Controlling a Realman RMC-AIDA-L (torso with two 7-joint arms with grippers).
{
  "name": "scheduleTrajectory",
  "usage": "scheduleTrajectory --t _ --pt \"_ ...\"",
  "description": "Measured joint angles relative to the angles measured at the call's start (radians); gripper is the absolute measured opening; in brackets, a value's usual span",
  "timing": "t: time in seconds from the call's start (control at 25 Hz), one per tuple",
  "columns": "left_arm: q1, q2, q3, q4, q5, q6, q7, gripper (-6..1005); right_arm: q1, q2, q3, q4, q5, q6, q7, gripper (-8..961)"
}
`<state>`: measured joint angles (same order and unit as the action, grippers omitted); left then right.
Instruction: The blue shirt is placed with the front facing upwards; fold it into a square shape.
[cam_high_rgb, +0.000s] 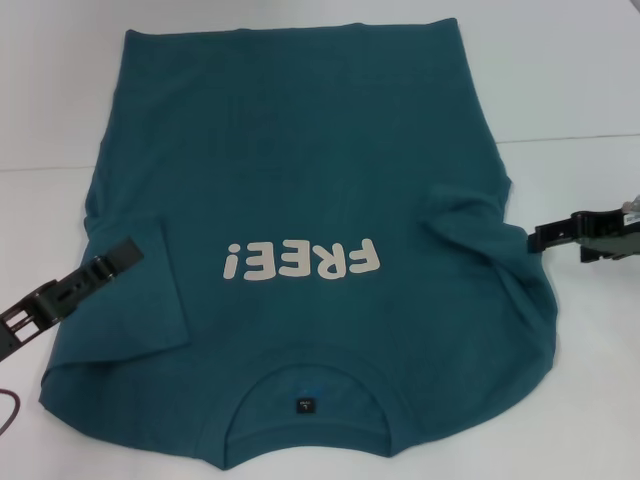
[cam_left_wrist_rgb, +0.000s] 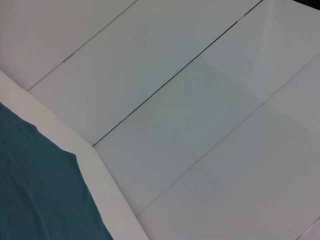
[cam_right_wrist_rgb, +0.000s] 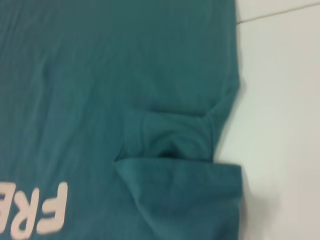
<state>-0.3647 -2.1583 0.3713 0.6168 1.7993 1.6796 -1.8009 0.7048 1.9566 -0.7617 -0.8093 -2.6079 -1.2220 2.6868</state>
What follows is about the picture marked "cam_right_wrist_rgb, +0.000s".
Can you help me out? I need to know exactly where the teal FREE print t-shirt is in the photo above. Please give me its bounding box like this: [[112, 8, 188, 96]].
[[0, 0, 245, 240]]

